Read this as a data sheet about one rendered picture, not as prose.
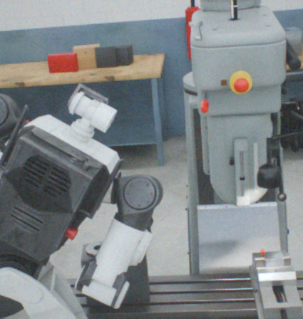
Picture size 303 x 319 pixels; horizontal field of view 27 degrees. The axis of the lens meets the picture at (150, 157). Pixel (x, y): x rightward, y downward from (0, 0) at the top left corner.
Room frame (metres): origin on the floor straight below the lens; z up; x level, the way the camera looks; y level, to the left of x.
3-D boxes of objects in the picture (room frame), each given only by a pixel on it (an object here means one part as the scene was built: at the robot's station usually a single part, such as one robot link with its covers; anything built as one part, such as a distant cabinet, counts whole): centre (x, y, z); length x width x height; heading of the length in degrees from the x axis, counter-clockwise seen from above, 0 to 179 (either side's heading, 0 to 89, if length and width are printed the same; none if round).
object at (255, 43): (1.88, -0.28, 1.81); 0.47 x 0.26 x 0.16; 174
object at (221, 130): (1.87, -0.28, 1.47); 0.21 x 0.19 x 0.32; 84
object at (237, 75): (1.64, -0.26, 1.76); 0.06 x 0.02 x 0.06; 84
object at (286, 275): (1.80, -0.38, 1.03); 0.12 x 0.06 x 0.04; 86
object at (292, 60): (1.88, -0.43, 1.79); 0.45 x 0.04 x 0.04; 174
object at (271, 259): (1.85, -0.39, 1.05); 0.06 x 0.05 x 0.06; 86
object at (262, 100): (1.91, -0.29, 1.68); 0.34 x 0.24 x 0.10; 174
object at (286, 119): (2.11, -0.51, 1.45); 0.18 x 0.16 x 0.21; 174
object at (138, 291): (1.91, 0.16, 1.04); 0.22 x 0.12 x 0.20; 90
